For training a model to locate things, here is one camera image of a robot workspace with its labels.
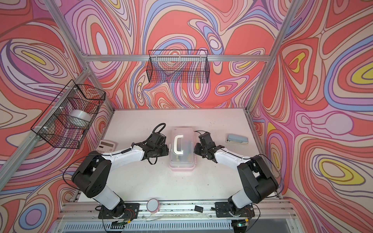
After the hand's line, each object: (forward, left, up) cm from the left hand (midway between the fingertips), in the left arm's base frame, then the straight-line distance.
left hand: (168, 149), depth 92 cm
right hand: (-1, -19, -1) cm, 19 cm away
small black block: (-33, -18, -4) cm, 38 cm away
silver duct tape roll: (+5, +42, +28) cm, 51 cm away
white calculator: (+3, +42, -2) cm, 43 cm away
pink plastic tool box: (-8, -10, +7) cm, 14 cm away
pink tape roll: (-32, +5, +1) cm, 32 cm away
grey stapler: (+8, -46, 0) cm, 47 cm away
